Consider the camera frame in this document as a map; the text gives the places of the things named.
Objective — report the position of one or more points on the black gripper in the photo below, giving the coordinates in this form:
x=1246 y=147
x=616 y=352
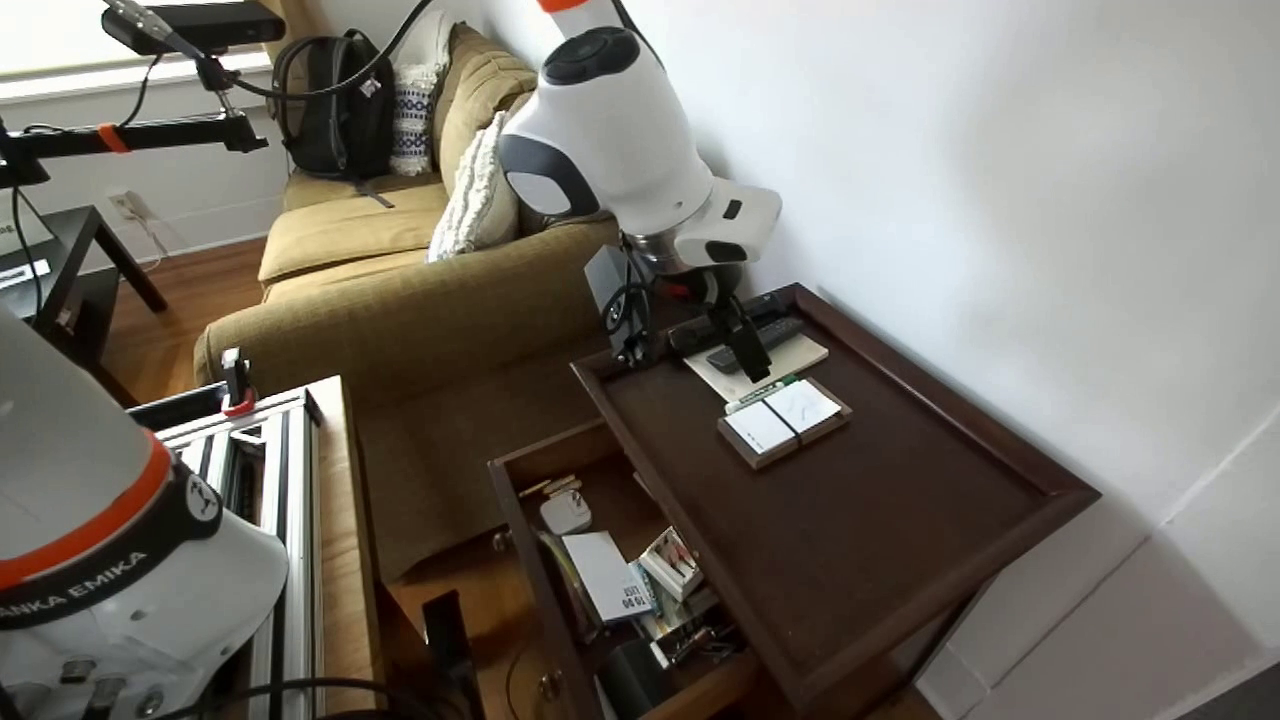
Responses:
x=708 y=290

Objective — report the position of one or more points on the white green marker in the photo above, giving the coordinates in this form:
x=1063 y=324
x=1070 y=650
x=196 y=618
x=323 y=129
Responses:
x=773 y=390

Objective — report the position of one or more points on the dark wooden drawer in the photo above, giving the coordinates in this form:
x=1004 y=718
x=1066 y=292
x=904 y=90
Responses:
x=616 y=497

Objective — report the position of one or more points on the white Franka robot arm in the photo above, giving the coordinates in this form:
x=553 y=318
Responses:
x=615 y=133

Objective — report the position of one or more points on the long black bar remote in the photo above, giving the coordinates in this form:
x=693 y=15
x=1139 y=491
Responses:
x=693 y=332

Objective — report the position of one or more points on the beige paper pad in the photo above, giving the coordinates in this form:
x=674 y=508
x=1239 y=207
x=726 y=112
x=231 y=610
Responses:
x=806 y=360

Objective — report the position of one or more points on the white square card box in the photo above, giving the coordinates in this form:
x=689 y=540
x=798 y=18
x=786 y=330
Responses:
x=806 y=405
x=758 y=429

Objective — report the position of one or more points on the dark wooden nightstand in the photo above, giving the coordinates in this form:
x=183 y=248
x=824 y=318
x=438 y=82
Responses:
x=865 y=523

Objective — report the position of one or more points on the white printed product box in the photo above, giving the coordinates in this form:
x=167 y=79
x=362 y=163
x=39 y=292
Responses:
x=671 y=560

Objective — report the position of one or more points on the white plastic charger device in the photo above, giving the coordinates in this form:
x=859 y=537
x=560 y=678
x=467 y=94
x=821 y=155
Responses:
x=565 y=508

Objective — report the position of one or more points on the white knit pillow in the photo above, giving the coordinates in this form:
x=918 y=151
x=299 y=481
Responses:
x=475 y=201

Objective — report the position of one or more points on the black pouch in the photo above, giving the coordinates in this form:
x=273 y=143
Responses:
x=632 y=682

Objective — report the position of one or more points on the white patterned cloth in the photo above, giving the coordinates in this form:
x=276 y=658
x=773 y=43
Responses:
x=412 y=125

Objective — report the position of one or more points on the olive fabric sofa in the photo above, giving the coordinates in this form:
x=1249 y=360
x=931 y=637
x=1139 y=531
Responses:
x=346 y=305

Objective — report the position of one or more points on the black backpack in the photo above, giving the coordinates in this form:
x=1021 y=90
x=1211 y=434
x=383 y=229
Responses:
x=341 y=104

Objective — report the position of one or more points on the black red clamp knob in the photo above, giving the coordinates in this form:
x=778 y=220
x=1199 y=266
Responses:
x=238 y=382

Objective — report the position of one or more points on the black side table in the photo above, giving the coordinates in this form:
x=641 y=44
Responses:
x=82 y=315

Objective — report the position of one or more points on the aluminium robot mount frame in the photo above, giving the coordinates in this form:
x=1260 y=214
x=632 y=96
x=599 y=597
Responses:
x=287 y=532

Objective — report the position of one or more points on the black camera stand boom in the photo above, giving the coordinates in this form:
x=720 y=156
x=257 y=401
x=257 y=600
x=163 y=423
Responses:
x=173 y=133

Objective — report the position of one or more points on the white wall outlet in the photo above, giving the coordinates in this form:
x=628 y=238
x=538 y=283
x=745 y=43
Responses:
x=130 y=207

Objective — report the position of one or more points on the black stereo camera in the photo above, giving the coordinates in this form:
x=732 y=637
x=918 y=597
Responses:
x=203 y=24

